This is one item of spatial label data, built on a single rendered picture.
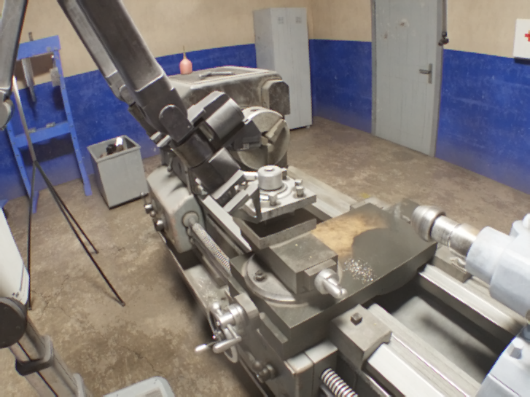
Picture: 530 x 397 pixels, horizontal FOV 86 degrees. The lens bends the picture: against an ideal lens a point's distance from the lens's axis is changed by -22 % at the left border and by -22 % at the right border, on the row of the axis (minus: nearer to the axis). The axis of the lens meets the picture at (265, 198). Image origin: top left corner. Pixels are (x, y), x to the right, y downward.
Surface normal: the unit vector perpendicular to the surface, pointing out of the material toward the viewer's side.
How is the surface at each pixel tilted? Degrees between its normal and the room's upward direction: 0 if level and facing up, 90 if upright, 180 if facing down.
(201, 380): 0
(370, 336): 0
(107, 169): 90
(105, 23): 91
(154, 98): 91
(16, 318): 90
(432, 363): 0
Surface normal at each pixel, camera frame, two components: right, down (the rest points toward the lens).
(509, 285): -0.86, 0.22
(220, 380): -0.07, -0.88
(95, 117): 0.51, 0.37
